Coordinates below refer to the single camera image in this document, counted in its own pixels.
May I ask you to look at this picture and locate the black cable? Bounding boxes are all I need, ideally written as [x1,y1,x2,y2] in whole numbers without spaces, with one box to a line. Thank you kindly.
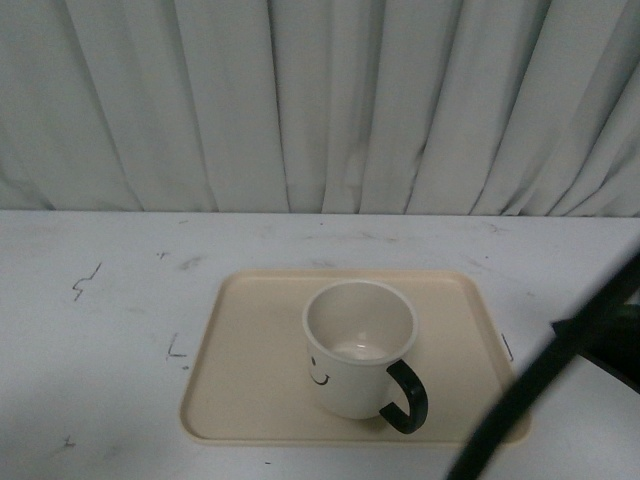
[447,249,640,480]

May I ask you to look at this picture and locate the beige plastic tray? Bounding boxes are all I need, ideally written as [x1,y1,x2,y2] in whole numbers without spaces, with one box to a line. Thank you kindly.
[180,269,514,447]

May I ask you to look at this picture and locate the white pleated curtain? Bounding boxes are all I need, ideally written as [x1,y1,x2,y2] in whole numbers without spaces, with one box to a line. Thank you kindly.
[1,1,639,217]

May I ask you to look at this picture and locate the white smiley mug black handle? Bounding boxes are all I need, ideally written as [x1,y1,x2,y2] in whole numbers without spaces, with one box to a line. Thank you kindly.
[302,279,429,435]

